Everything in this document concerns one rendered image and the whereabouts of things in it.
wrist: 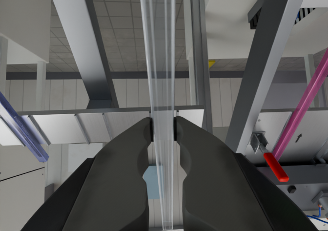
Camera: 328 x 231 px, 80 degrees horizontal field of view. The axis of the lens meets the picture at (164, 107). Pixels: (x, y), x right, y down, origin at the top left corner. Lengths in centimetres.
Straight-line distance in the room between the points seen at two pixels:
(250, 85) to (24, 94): 362
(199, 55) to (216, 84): 292
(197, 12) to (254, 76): 41
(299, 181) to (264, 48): 32
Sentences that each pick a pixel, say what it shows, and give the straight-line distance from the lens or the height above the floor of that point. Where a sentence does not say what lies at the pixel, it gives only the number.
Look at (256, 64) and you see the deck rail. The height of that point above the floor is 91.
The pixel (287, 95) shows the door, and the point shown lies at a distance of 411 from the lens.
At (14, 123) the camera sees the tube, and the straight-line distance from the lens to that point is 36.
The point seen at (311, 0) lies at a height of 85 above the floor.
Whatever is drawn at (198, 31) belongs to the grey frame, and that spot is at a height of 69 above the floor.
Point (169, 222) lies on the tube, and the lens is 29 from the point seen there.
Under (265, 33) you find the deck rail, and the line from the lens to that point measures 35.
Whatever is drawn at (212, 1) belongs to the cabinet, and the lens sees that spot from 70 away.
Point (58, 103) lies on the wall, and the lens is 355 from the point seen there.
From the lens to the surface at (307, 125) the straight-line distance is 50.
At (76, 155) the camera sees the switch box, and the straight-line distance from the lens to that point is 326.
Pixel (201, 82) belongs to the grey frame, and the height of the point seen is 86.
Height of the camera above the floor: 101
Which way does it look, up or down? 7 degrees down
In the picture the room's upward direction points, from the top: 178 degrees clockwise
